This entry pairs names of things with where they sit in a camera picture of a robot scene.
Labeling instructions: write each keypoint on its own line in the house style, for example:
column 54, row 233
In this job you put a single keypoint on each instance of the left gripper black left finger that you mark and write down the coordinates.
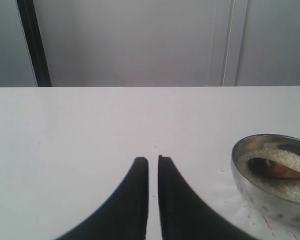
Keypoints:
column 124, row 215

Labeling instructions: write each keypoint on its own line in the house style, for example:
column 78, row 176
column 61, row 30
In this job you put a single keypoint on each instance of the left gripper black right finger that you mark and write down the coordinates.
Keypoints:
column 184, row 215

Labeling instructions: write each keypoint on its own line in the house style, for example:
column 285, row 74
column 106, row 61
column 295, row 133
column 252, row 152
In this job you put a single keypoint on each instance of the brown wooden spoon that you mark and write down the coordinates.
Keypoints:
column 272, row 169

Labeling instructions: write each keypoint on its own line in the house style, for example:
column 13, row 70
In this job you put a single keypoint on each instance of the steel bowl of rice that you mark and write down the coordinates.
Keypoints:
column 275, row 197

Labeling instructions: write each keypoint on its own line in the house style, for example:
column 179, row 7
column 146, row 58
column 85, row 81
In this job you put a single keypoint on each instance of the white cabinet doors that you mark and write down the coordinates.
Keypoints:
column 156, row 43

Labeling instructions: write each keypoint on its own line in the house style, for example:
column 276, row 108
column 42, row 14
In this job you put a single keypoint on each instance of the dark vertical post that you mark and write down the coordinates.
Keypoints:
column 29, row 21

